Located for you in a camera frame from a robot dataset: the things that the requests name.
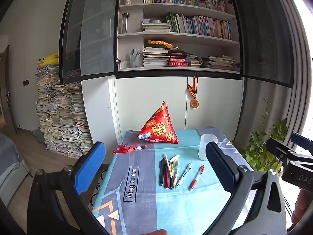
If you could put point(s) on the pale green highlighter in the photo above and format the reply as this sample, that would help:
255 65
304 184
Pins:
175 158

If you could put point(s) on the grey tape roll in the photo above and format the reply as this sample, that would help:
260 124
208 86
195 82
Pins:
155 21

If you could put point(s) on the yellow plush toy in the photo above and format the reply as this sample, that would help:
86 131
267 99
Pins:
50 58

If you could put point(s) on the wide stack of worn books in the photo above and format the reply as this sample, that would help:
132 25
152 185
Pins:
218 62

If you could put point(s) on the white pen holder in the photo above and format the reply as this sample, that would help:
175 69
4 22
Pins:
136 60

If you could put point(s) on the yellow flower bunch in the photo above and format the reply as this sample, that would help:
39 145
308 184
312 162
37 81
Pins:
160 43

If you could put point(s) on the row of thick colourful books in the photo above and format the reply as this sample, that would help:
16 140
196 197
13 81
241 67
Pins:
200 25

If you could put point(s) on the flat pile of papers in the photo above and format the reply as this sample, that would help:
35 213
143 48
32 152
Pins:
156 27

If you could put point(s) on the white pen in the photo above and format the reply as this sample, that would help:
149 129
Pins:
176 166

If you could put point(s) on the tall pile of paper booklets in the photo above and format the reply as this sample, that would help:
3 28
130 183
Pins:
63 117

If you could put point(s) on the dark wall switch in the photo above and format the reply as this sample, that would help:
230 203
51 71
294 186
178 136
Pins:
25 82

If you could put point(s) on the person's left hand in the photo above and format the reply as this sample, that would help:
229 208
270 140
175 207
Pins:
154 232

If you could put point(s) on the green potted plant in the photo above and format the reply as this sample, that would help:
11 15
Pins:
259 146

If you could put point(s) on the red tassel with beads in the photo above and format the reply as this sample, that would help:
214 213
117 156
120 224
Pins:
122 148

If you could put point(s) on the glass cabinet door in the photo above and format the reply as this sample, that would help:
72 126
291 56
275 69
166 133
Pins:
93 29
264 34

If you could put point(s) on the brown door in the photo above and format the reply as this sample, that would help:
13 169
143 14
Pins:
6 90

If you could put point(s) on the gold medal with striped ribbon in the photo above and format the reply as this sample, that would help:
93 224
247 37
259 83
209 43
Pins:
195 102

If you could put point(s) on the red pen with black clip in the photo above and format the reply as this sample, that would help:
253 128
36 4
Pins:
167 180

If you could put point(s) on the green bag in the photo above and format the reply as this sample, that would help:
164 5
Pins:
39 135

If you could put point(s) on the yellow pen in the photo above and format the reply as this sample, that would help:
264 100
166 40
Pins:
171 170

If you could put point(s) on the blue and grey printed tablecloth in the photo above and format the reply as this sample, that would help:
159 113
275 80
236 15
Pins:
171 200

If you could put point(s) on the red triangular printed pillow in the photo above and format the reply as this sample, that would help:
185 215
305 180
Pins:
159 127

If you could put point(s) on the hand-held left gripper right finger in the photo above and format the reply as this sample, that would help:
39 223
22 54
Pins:
220 169

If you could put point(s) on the stack of red books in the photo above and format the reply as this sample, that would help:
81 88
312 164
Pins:
178 61

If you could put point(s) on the translucent plastic cup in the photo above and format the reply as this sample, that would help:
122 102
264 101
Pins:
204 146

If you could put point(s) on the tall empty glass jar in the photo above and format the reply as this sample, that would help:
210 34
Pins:
126 23

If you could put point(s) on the person's right hand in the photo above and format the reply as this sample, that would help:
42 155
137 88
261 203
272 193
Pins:
302 205

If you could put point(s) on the stack of white magazines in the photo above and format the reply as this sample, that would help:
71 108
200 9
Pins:
156 57

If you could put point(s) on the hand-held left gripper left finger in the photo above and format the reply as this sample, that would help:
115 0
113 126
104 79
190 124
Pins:
90 166

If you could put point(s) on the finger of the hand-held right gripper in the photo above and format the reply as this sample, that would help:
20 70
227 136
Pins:
277 146
303 142

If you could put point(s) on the clear pen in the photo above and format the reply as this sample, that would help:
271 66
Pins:
184 175

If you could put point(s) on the long row of thin books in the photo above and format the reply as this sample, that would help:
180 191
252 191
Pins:
185 1

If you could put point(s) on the grey curtain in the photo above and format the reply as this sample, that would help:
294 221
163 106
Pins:
298 66

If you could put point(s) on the grey bed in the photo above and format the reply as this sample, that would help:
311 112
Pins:
12 166

